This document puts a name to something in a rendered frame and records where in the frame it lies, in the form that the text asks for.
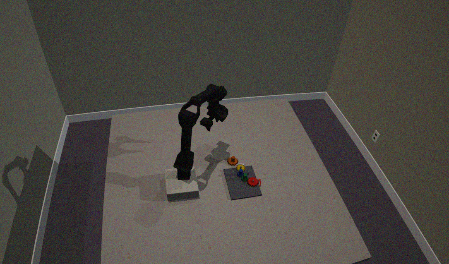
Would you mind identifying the orange gear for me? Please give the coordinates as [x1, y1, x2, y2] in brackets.
[227, 156, 238, 166]

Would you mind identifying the red gear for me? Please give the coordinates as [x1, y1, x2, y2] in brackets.
[247, 177, 259, 187]

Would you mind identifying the green gear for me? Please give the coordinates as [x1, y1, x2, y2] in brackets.
[241, 173, 248, 182]

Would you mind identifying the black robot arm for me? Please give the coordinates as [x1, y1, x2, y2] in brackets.
[173, 84, 228, 180]

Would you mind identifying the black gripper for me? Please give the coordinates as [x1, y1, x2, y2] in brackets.
[200, 104, 226, 131]

